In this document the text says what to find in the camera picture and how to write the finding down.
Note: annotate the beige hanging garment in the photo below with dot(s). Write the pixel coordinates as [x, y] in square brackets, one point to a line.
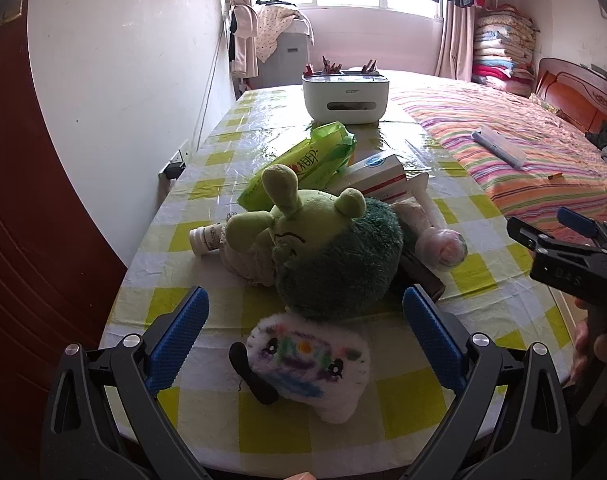
[241, 40]

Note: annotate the green plastic packet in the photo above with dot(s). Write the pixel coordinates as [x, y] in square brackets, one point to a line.
[313, 160]

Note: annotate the person's right hand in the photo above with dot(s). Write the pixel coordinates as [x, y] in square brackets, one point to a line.
[581, 355]

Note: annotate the dark brown flat item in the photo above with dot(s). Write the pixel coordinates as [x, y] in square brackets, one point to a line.
[423, 275]

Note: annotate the cream dotted cloth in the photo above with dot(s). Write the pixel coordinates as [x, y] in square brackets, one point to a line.
[278, 25]

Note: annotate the white appliance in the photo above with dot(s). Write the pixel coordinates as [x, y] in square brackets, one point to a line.
[288, 65]

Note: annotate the wall socket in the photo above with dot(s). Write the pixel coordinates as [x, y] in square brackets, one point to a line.
[173, 165]

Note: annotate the striped bedsheet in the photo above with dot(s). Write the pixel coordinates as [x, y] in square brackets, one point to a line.
[533, 195]

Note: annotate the white plush toy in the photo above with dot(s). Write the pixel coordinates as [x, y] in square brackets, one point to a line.
[303, 375]

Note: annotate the green plush toy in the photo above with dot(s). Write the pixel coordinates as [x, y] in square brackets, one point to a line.
[343, 260]

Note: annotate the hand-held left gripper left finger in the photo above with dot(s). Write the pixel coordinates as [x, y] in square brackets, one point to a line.
[181, 340]

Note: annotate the white red medicine box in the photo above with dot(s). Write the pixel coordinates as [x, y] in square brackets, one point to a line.
[378, 175]

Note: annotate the stack of folded quilts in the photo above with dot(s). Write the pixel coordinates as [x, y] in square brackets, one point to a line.
[503, 50]

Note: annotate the white desktop organizer box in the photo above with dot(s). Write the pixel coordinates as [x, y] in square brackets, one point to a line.
[343, 100]

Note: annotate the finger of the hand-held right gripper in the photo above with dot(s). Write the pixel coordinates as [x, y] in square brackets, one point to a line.
[528, 237]
[578, 221]

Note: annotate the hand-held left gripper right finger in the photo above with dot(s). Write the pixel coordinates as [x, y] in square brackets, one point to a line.
[433, 340]

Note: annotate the wooden bed headboard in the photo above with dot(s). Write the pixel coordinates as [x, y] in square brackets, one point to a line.
[573, 85]

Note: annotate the bunch of reddish pens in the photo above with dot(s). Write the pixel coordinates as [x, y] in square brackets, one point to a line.
[333, 66]

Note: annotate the yellow white checkered tablecloth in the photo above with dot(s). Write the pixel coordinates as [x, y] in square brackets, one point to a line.
[148, 270]

